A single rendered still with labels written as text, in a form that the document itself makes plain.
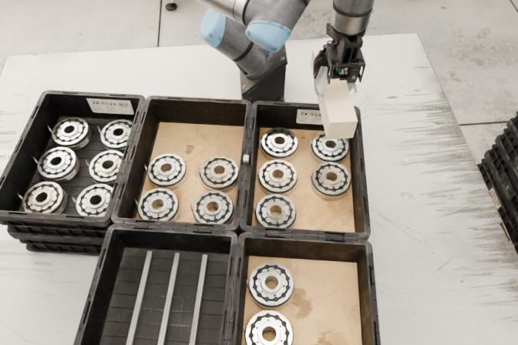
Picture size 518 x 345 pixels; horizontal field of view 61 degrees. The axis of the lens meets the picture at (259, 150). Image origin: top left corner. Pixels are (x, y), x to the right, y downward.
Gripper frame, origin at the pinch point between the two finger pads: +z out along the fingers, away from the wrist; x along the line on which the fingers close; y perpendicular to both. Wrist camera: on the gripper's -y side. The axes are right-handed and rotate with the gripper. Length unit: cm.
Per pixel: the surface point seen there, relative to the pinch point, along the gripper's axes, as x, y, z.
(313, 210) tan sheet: -5.0, 18.7, 25.9
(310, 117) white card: -2.2, -7.8, 20.1
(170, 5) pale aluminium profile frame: -61, -184, 107
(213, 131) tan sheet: -30.0, -9.7, 25.9
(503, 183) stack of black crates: 87, -15, 81
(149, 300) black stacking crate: -46, 38, 26
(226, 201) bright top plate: -27.3, 15.7, 22.9
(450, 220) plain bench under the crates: 36, 19, 39
